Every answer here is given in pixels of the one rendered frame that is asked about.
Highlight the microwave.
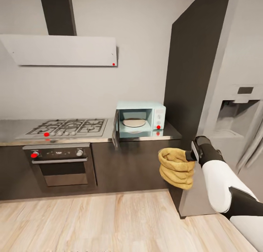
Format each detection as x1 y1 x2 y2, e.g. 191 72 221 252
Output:
112 101 165 151

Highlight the popcorn bag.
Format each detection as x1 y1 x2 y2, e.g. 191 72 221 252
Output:
158 148 195 190

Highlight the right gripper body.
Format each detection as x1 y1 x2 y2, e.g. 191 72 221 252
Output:
185 150 197 161

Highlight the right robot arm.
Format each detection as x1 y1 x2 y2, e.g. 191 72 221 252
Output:
185 136 263 252

